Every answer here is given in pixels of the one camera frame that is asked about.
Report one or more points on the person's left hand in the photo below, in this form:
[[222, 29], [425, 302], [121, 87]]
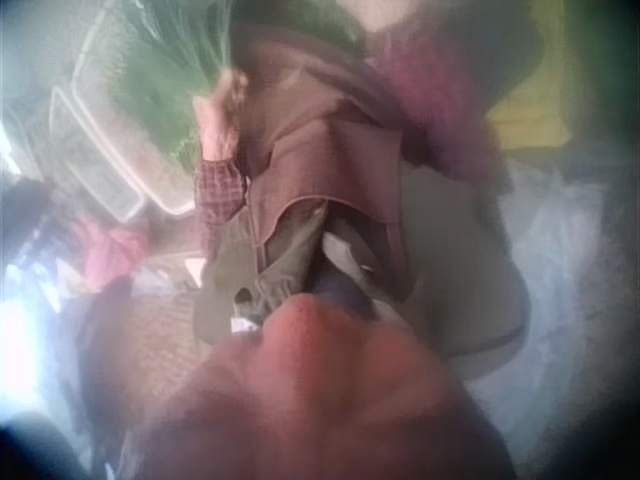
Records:
[[219, 130]]

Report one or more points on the green mesh bag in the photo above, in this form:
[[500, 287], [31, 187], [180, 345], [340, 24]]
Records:
[[165, 85]]

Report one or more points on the white plastic crate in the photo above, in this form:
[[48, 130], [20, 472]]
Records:
[[95, 150]]

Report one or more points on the pink cloth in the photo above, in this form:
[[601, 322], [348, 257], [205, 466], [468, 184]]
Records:
[[112, 250]]

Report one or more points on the woven brown mat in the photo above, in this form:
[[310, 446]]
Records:
[[172, 310]]

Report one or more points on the yellow cloth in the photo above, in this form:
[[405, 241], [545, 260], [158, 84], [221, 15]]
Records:
[[532, 100]]

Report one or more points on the white plastic bag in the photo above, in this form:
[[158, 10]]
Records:
[[560, 240]]

